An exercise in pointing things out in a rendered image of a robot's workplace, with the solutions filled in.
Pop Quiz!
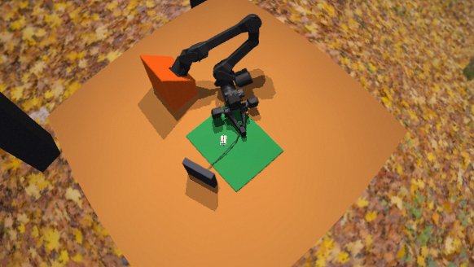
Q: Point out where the green circuit board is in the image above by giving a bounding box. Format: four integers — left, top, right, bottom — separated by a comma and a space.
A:
186, 112, 284, 192

